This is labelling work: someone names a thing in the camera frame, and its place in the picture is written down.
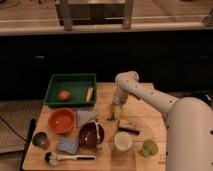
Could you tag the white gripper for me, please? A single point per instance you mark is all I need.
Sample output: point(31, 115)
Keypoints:
point(119, 98)

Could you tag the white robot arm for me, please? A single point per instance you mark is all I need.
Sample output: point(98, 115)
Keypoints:
point(188, 122)

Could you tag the dark red bowl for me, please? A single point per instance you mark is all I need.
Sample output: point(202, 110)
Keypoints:
point(88, 137)

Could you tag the orange red bowl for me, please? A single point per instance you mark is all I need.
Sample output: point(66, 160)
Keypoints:
point(62, 121)

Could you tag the white spoon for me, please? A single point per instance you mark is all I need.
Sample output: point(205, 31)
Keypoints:
point(97, 130)

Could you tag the white cup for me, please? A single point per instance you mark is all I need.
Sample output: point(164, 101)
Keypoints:
point(122, 142)

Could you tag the yellow corn piece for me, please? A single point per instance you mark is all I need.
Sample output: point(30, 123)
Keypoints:
point(89, 94)

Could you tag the grey cloth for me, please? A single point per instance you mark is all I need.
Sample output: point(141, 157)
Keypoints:
point(84, 116)

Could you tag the green plastic tray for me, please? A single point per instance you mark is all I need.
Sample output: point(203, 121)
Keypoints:
point(76, 84)

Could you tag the green cup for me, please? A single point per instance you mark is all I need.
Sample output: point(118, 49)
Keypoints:
point(149, 148)

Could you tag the orange tomato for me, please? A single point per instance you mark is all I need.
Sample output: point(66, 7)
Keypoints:
point(64, 96)

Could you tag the blue sponge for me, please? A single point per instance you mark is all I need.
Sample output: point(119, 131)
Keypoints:
point(67, 145)

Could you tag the white dish brush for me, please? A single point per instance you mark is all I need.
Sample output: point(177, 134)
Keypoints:
point(53, 158)

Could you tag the small metal cup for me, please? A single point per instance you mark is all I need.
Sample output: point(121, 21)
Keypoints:
point(41, 140)

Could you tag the wooden chair frame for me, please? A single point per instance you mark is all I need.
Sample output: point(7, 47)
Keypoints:
point(94, 12)

